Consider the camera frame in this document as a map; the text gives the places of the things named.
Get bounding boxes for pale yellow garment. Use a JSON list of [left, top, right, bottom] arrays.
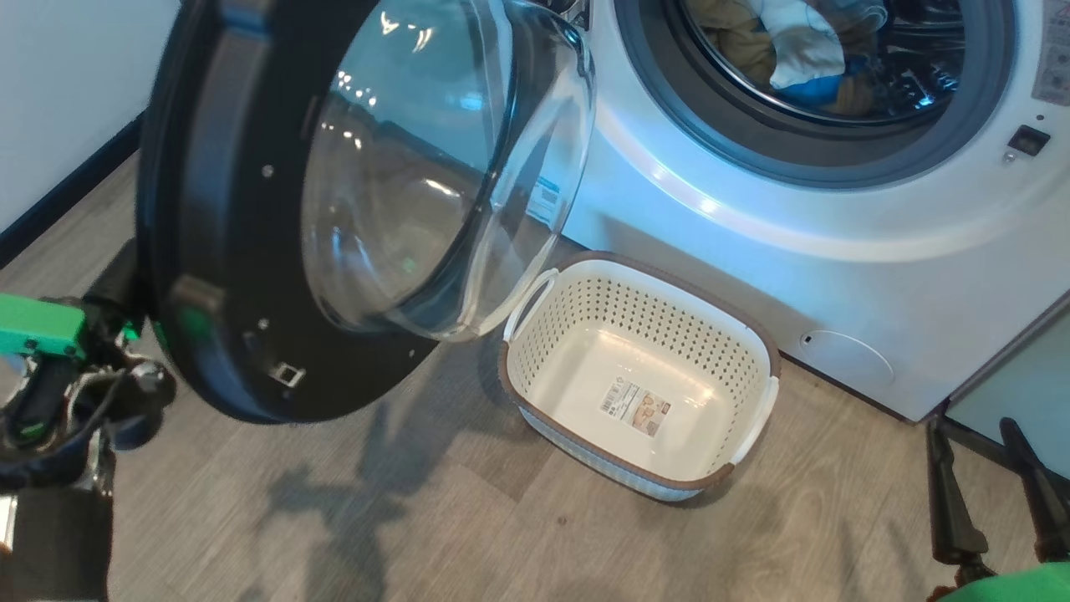
[[685, 0, 879, 118]]

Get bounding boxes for white front-load washing machine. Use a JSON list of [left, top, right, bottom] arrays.
[[527, 0, 1070, 423]]

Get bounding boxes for product sticker in basket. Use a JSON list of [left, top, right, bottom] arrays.
[[599, 383, 672, 436]]

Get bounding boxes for steel washing machine drum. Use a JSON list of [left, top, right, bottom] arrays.
[[681, 0, 966, 126]]

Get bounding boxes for grey instruction label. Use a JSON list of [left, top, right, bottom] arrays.
[[1032, 46, 1070, 107]]

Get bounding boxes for black skirting board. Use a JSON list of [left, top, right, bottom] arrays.
[[0, 117, 145, 270]]

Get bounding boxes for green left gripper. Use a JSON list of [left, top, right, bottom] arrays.
[[0, 241, 148, 359]]

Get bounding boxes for blue energy label sticker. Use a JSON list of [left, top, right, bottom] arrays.
[[528, 177, 561, 222]]

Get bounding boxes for round black glass washer door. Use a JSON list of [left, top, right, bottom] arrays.
[[136, 0, 596, 425]]

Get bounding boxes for large mint green cabinet panel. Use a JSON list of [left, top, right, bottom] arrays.
[[949, 305, 1070, 477]]

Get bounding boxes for white garment with blue print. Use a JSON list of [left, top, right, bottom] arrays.
[[748, 0, 887, 105]]

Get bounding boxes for round white filter cover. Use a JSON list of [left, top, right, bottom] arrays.
[[800, 330, 895, 388]]

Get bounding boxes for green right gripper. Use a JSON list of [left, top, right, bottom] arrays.
[[926, 418, 1070, 602]]

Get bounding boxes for white perforated laundry basket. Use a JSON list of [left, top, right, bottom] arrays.
[[499, 251, 782, 503]]

